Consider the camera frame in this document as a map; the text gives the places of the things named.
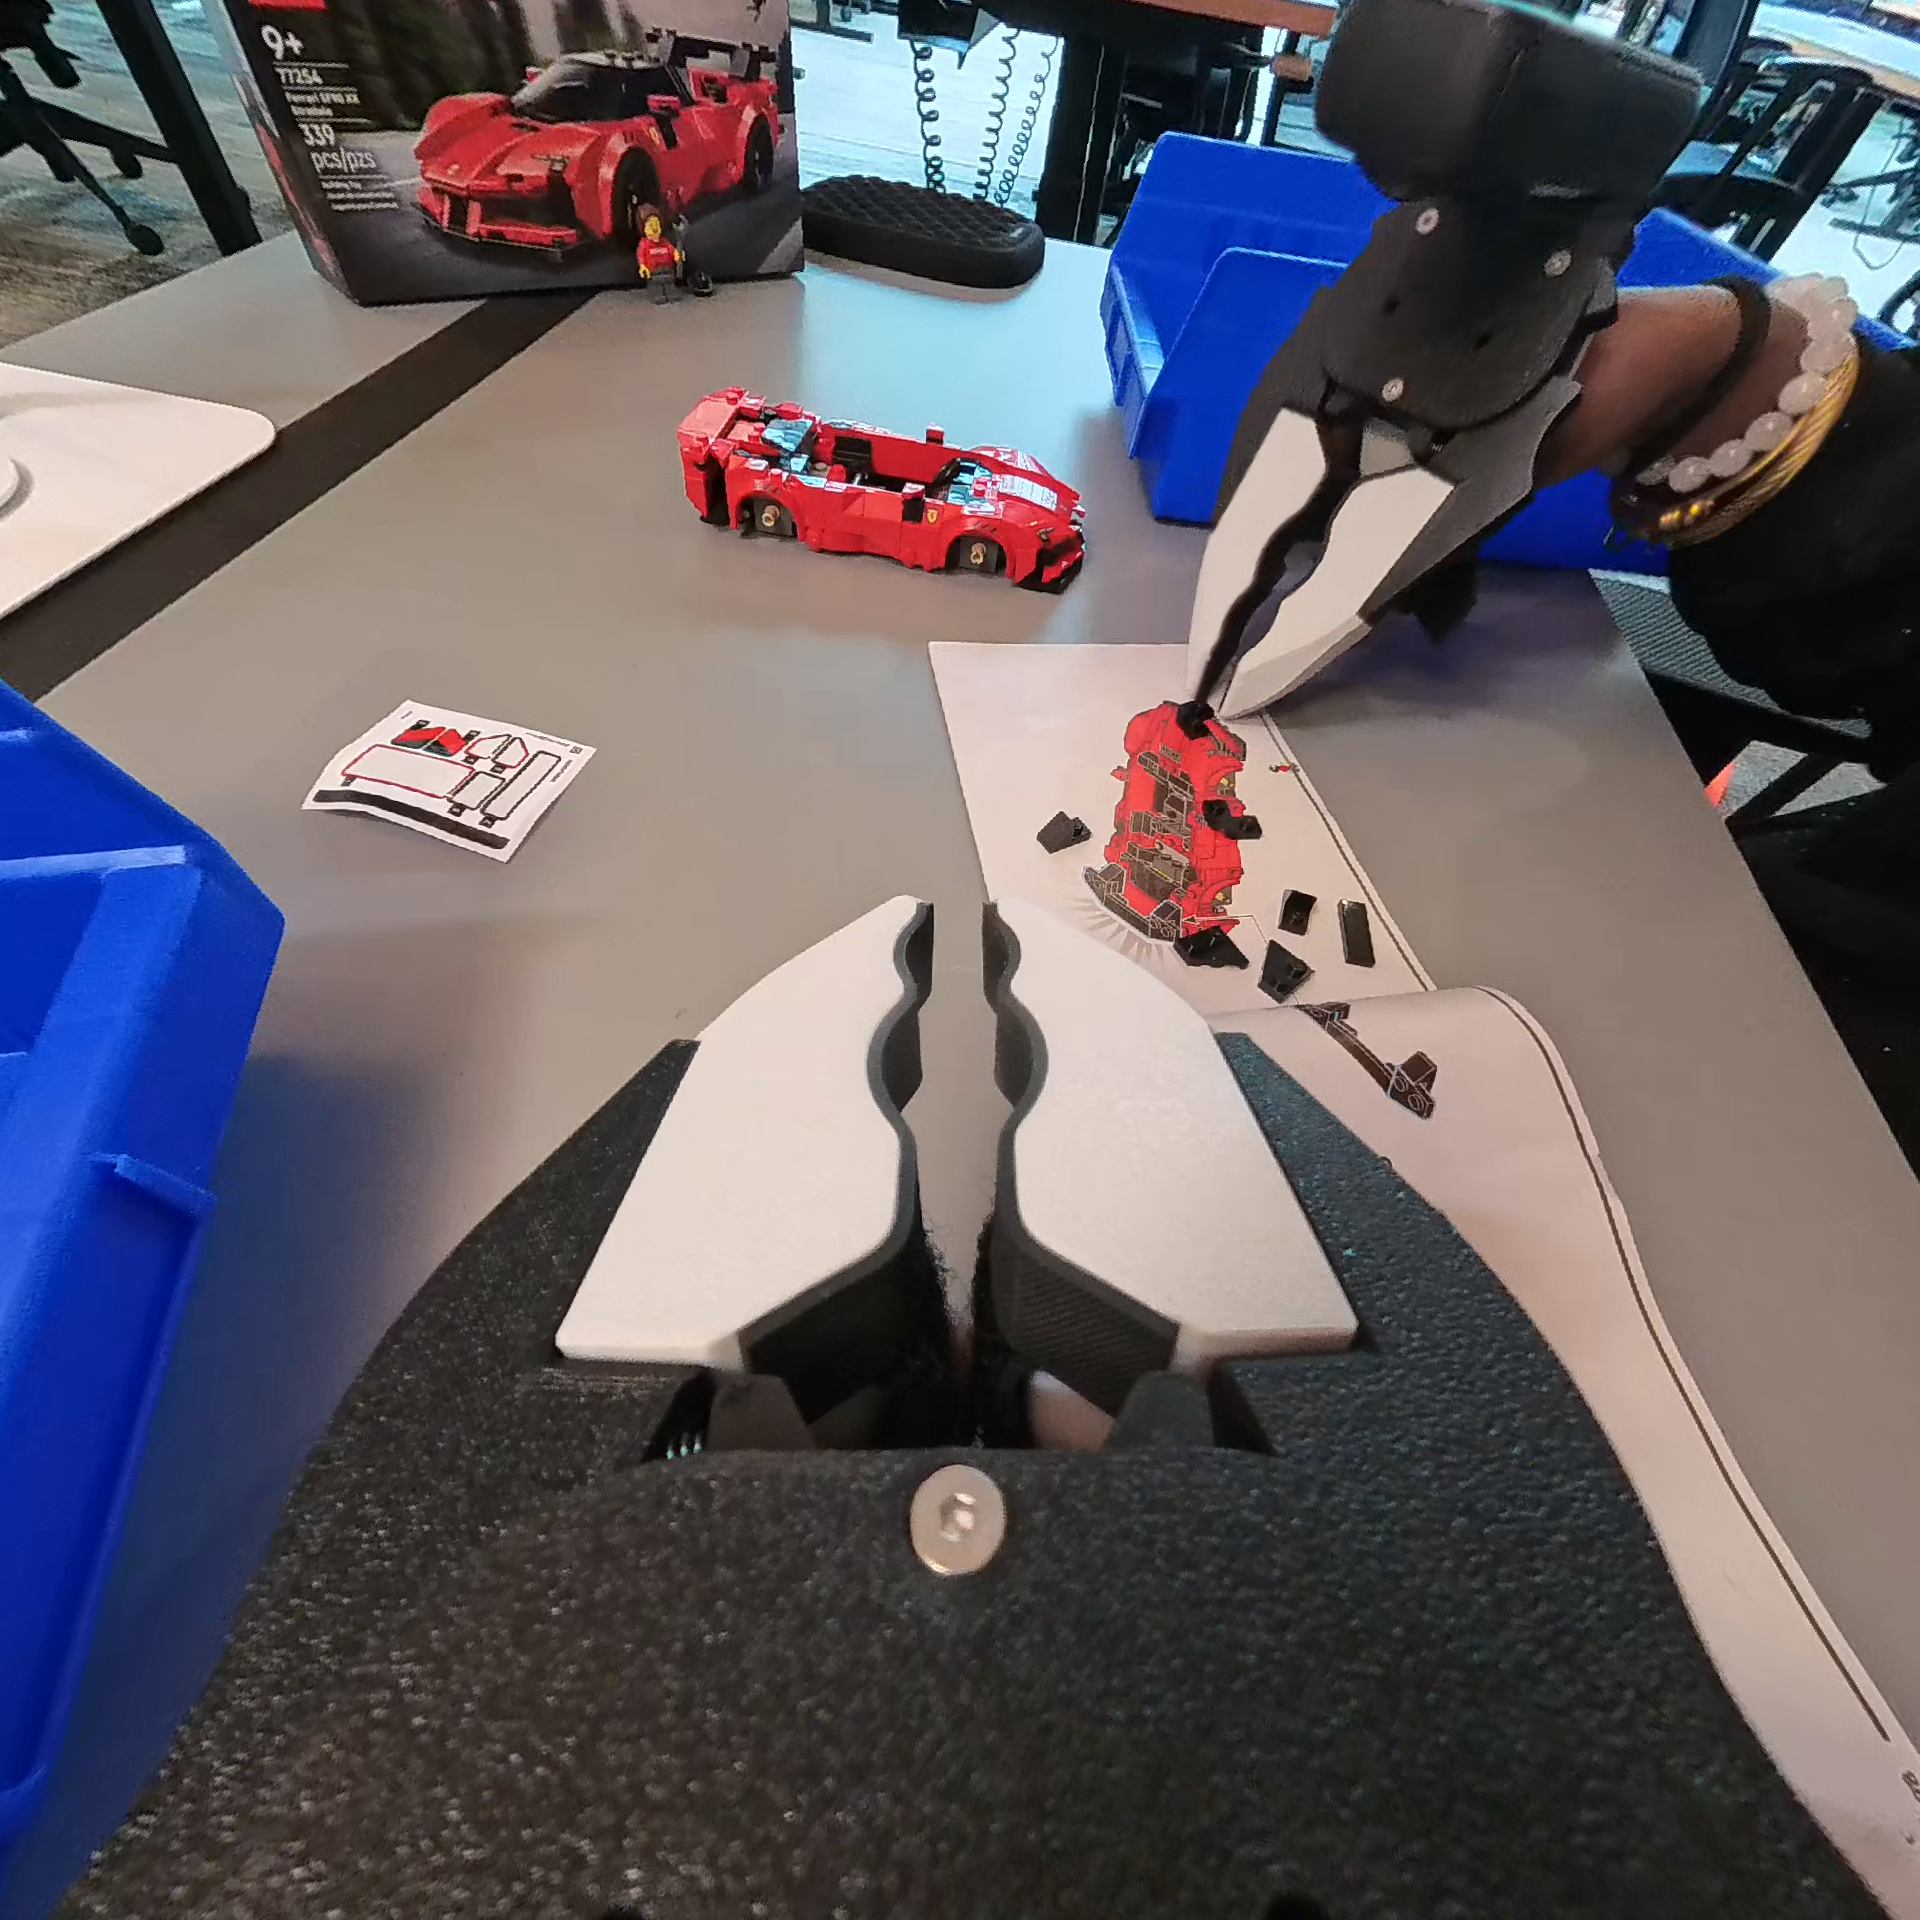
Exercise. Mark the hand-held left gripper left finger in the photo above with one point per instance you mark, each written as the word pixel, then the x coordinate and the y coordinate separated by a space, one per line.
pixel 750 1171

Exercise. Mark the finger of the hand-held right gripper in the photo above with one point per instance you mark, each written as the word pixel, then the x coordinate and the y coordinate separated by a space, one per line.
pixel 1252 541
pixel 1381 547

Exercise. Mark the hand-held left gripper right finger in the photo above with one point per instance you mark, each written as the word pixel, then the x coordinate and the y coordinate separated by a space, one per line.
pixel 1187 1186

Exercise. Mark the black lego slope brick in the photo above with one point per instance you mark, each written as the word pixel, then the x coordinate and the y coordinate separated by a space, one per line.
pixel 1195 718

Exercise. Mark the blue plastic bin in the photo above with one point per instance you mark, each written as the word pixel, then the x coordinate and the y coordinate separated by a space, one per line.
pixel 1200 300
pixel 104 1125

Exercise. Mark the cluster of black lego pieces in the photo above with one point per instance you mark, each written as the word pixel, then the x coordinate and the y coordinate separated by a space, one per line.
pixel 1355 929

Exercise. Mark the person's right forearm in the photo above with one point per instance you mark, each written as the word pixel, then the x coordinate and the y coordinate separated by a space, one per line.
pixel 1830 600

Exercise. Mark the lego instruction booklet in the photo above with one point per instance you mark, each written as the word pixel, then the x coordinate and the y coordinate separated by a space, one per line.
pixel 1020 751

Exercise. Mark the red lego car model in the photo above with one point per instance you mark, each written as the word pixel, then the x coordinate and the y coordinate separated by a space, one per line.
pixel 869 497

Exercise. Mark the lego minifigure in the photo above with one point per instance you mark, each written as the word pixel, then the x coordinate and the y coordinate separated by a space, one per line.
pixel 659 256

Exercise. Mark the lego car set box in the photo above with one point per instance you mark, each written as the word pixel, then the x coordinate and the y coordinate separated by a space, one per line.
pixel 450 91

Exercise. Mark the person's right hand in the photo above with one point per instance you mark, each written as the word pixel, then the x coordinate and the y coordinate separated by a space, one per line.
pixel 1651 375

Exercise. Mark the black mesh office chair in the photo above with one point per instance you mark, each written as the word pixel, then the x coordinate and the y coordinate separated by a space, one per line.
pixel 1785 135

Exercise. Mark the black wrist band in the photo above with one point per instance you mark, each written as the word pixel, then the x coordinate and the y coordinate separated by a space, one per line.
pixel 1758 323

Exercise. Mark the black textured pad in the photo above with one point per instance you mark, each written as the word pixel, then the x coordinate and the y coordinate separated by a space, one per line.
pixel 913 234

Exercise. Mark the sticker sheet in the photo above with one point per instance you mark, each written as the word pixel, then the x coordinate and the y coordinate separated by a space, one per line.
pixel 450 780

